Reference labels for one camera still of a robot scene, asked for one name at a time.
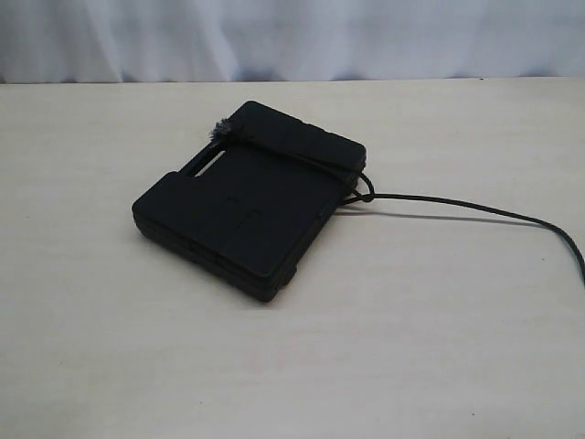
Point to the black plastic carrying case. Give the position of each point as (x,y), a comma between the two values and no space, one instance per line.
(248,206)

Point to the white backdrop curtain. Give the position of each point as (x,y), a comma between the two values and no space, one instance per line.
(151,41)

